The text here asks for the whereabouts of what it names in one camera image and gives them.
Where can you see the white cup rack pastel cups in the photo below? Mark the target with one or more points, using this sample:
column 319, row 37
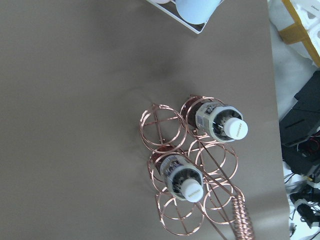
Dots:
column 193, row 14

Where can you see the tea bottle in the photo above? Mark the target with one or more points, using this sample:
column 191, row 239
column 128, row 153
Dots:
column 222, row 122
column 183, row 180

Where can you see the tea bottle middle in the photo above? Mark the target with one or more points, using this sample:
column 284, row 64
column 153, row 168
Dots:
column 183, row 180

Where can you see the copper wire bottle basket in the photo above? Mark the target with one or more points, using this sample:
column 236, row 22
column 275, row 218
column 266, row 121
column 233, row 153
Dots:
column 164, row 131

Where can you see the tea bottle near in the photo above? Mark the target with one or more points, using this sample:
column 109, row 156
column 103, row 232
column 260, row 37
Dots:
column 222, row 122

